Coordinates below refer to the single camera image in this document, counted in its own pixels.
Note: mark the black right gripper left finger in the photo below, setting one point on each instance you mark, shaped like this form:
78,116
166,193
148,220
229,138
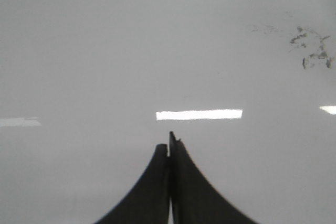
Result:
149,199

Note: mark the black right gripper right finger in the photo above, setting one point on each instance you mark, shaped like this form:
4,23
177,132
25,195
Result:
194,199

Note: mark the white glossy whiteboard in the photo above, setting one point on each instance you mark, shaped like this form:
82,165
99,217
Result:
90,87

